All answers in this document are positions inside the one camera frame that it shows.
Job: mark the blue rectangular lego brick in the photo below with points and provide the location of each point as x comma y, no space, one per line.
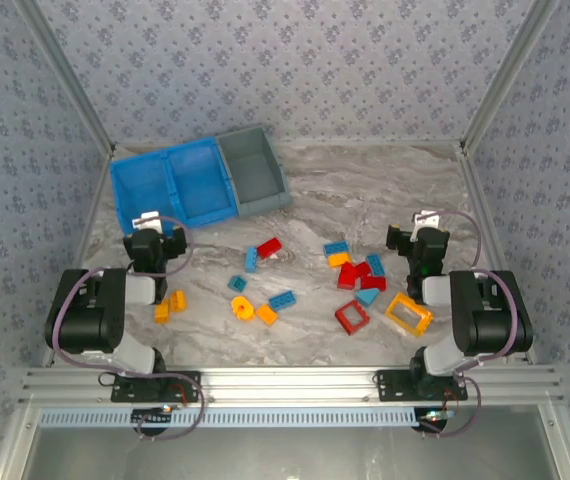
375,265
336,248
251,259
282,300

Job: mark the yellow lego window frame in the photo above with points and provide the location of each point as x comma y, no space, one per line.
395,314

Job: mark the yellow round lego piece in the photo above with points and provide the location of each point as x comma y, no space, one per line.
241,307

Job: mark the red lego window frame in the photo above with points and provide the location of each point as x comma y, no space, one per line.
343,320

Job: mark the gray plastic storage bin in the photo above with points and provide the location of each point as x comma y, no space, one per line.
257,170

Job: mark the orange yellow rectangular lego brick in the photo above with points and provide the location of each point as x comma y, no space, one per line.
266,314

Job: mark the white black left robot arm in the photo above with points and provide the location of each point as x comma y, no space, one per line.
85,310

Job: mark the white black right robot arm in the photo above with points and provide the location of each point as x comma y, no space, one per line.
490,320

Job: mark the red rectangular lego brick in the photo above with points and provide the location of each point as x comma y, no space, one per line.
373,283
269,247

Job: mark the small red lego brick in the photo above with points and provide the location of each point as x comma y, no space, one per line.
363,269

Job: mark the blue sloped lego piece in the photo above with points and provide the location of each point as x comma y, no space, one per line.
367,297

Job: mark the large red lego brick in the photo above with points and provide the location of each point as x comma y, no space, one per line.
346,277

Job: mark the yellow curved lego brick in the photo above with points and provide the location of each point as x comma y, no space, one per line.
339,259

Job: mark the small teal square lego brick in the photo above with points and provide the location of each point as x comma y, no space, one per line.
237,283

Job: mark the small controller board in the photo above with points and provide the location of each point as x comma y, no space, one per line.
152,415
435,416

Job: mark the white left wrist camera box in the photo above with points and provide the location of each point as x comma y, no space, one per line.
146,220

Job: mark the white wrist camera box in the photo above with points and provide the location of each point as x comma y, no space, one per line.
146,220
425,218

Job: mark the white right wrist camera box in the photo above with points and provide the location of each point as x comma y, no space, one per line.
425,218

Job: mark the aluminium side rail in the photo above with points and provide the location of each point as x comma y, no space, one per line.
90,225
485,210

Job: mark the aluminium frame post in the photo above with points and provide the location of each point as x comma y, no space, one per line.
65,80
510,75

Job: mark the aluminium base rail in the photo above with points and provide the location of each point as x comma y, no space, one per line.
290,382

